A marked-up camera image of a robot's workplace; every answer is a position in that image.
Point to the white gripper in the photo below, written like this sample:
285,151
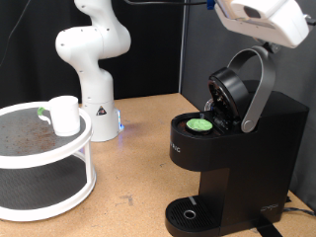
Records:
273,26

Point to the coffee pod with green lid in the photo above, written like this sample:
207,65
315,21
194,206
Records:
199,124

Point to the black Keurig coffee machine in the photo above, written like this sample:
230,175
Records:
256,164

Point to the white mug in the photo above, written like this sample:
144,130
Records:
65,115

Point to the black curtain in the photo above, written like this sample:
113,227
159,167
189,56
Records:
151,49

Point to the white two-tier turntable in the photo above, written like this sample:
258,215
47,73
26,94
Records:
49,158

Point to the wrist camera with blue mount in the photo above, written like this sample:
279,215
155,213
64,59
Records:
210,4

